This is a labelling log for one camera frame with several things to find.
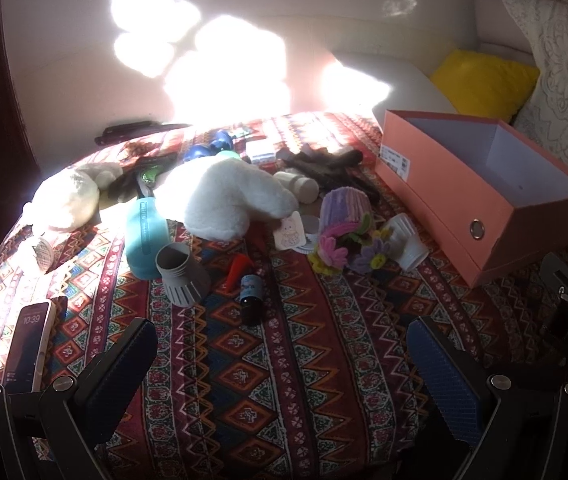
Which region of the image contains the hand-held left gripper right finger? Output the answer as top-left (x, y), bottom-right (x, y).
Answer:
top-left (406, 316), bottom-right (568, 480)

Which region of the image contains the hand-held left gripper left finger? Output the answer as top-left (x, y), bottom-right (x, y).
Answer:
top-left (0, 317), bottom-right (159, 480)

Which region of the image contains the orange storage box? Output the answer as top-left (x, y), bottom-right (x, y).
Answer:
top-left (375, 109), bottom-right (568, 288)

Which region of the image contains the teal bottle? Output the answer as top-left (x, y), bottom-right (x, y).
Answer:
top-left (124, 196), bottom-right (172, 279)

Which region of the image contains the white paper cup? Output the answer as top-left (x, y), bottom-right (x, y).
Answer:
top-left (386, 212), bottom-right (419, 248)
top-left (396, 235), bottom-right (437, 272)

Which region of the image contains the white yarn ball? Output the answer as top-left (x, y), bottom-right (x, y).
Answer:
top-left (31, 170), bottom-right (100, 233)

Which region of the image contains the purple chenille flower basket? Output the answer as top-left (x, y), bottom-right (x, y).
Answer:
top-left (308, 187), bottom-right (393, 276)

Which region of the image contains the small white box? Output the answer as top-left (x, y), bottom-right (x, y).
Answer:
top-left (246, 139), bottom-right (277, 163)

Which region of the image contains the white smartphone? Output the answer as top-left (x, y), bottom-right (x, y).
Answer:
top-left (2, 299), bottom-right (58, 395)

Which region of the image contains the grey ribbed funnel cap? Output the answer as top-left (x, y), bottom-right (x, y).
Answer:
top-left (155, 242), bottom-right (212, 307)

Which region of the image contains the small dark dropper bottle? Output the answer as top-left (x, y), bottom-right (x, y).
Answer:
top-left (239, 274), bottom-right (265, 327)

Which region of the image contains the small white mesh item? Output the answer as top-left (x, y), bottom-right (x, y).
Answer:
top-left (28, 237), bottom-right (57, 273)

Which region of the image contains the red plastic cone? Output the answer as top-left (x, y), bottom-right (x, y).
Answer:
top-left (224, 254), bottom-right (255, 293)

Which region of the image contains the dark glove with green trim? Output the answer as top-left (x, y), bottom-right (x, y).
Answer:
top-left (108, 160), bottom-right (165, 203)

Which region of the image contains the white plush toy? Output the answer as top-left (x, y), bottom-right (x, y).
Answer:
top-left (156, 157), bottom-right (299, 241)

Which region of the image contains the cartoon paper tag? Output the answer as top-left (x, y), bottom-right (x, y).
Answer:
top-left (271, 211), bottom-right (305, 250)

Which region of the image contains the blue plastic toy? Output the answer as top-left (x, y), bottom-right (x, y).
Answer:
top-left (184, 130), bottom-right (237, 163)

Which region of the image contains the white pill bottle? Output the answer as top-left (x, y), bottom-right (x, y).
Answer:
top-left (274, 171), bottom-right (319, 204)

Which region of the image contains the black flat case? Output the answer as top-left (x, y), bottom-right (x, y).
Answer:
top-left (94, 121), bottom-right (159, 147)

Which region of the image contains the white lace pillow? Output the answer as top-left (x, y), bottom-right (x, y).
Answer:
top-left (499, 0), bottom-right (568, 188)

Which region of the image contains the yellow pillow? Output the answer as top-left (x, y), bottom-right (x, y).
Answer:
top-left (430, 49), bottom-right (541, 123)

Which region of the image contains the white box lid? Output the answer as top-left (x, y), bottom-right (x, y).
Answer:
top-left (331, 50), bottom-right (460, 131)

